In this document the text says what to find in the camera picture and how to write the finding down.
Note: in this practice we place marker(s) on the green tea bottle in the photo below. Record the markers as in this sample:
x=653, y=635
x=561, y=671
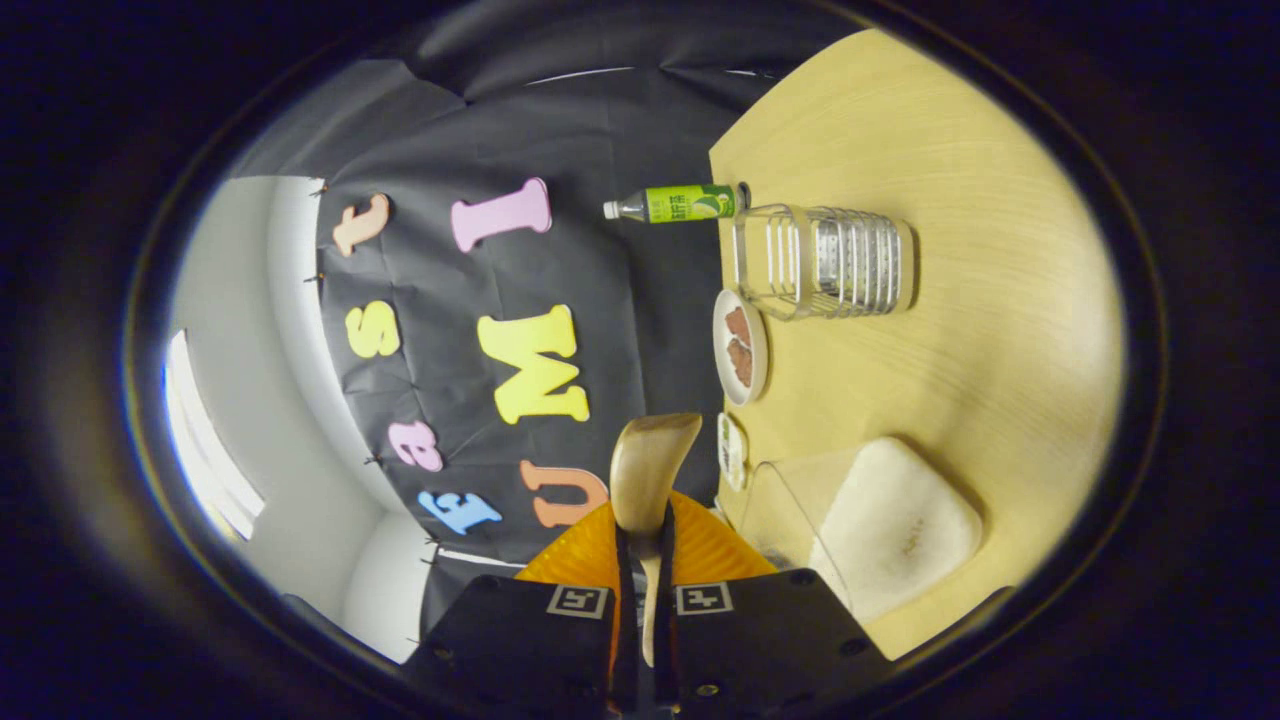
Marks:
x=680, y=203

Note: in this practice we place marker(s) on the clear container of rice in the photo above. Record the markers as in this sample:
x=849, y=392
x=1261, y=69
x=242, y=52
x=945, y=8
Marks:
x=895, y=520

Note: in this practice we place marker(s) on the brown meat piece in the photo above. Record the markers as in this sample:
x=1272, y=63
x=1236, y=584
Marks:
x=741, y=365
x=738, y=326

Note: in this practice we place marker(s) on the wooden spoon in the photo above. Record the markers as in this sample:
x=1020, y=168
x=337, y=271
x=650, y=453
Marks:
x=650, y=470

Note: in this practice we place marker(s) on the white divided bean dish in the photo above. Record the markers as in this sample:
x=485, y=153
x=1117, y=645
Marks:
x=732, y=450

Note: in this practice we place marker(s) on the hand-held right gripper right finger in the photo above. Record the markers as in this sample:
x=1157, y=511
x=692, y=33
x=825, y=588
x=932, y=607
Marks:
x=668, y=680

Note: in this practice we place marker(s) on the white plate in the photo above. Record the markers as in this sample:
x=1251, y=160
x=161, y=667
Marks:
x=760, y=350

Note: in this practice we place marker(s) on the ceiling light panel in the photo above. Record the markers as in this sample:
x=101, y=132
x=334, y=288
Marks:
x=205, y=440

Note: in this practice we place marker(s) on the black backdrop cloth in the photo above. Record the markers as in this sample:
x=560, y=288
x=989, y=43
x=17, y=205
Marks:
x=600, y=270

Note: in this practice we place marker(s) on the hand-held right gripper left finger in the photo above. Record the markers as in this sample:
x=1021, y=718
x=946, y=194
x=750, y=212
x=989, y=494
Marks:
x=627, y=640

